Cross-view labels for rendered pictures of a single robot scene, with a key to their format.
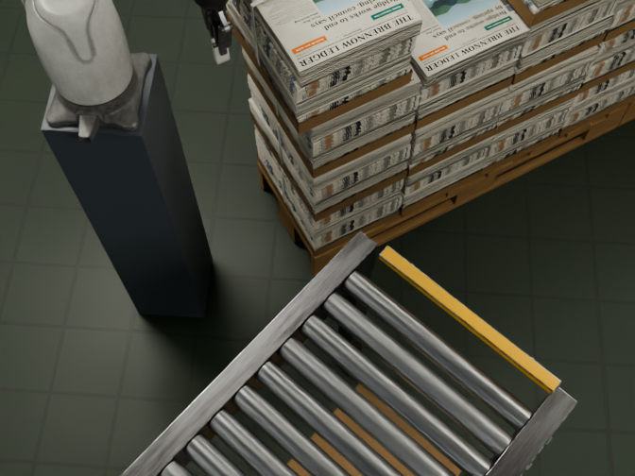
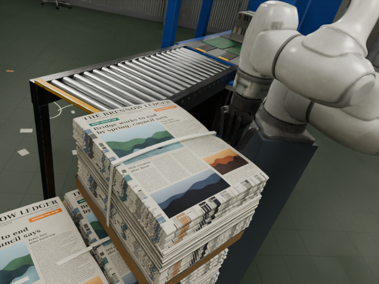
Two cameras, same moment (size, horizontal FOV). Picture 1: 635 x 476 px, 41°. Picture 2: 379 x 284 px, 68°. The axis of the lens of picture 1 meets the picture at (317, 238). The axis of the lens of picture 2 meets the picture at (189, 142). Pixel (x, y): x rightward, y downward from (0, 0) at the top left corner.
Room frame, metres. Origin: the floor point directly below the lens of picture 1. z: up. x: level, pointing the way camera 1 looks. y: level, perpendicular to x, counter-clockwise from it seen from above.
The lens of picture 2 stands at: (1.74, -0.13, 1.42)
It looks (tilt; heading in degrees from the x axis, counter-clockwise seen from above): 33 degrees down; 161
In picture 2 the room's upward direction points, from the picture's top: 14 degrees clockwise
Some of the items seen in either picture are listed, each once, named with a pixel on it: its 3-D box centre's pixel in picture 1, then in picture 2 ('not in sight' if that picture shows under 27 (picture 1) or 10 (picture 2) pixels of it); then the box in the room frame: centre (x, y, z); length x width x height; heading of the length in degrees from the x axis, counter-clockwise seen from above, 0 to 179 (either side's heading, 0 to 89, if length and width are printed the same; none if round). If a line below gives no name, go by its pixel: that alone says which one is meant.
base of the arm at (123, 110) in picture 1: (94, 90); (280, 116); (0.99, 0.44, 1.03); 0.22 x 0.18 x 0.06; 176
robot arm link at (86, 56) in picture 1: (77, 31); (302, 83); (1.02, 0.44, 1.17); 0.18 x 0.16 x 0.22; 22
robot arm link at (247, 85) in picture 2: not in sight; (252, 83); (1.14, 0.20, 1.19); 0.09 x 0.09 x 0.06
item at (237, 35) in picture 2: not in sight; (252, 28); (-1.07, 1.22, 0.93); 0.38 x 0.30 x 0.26; 138
